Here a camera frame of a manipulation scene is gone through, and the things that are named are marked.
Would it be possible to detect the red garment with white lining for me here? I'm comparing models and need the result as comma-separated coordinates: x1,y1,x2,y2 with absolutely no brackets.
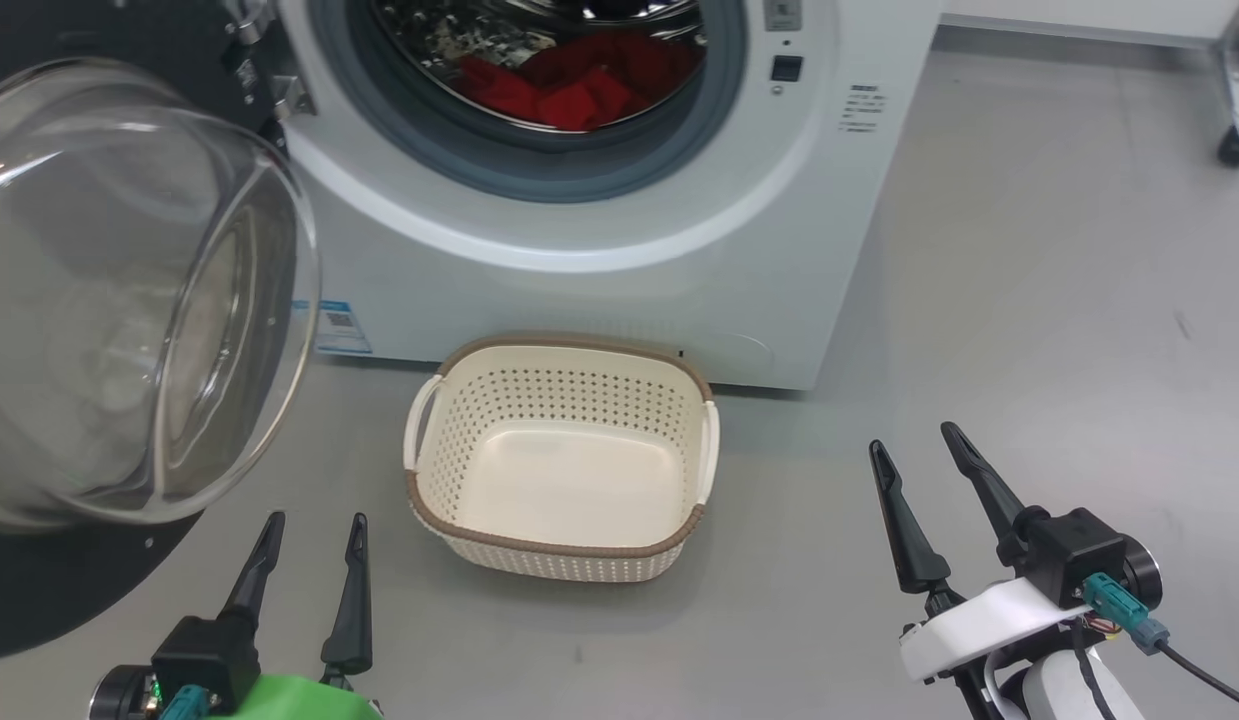
524,28,705,133

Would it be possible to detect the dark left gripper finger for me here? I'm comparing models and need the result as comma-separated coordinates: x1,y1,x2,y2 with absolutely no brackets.
219,512,286,631
321,513,373,676

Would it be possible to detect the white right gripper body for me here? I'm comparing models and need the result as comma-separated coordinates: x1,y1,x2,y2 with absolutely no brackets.
899,578,1095,686

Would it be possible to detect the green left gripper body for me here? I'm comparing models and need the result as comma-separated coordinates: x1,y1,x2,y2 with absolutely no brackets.
211,668,385,720

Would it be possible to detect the thin black cable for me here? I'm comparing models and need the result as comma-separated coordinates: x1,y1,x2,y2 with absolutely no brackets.
1069,620,1120,720

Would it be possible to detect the cream perforated laundry basket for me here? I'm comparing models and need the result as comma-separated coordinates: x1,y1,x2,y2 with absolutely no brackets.
404,333,721,584

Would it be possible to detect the white front-load washing machine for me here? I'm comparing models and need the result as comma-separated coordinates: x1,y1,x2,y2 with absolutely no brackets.
269,0,942,391

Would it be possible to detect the black cable with teal connector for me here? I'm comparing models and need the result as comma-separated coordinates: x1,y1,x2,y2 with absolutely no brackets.
159,685,220,720
1082,573,1239,713

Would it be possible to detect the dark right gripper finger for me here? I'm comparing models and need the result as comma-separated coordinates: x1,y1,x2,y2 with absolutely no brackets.
869,440,952,593
941,422,1030,566

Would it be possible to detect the blue energy label sticker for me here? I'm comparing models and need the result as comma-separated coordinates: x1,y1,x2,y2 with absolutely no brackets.
291,298,373,356

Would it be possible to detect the white cabinet panel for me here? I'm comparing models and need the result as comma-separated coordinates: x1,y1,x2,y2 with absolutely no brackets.
939,0,1239,51

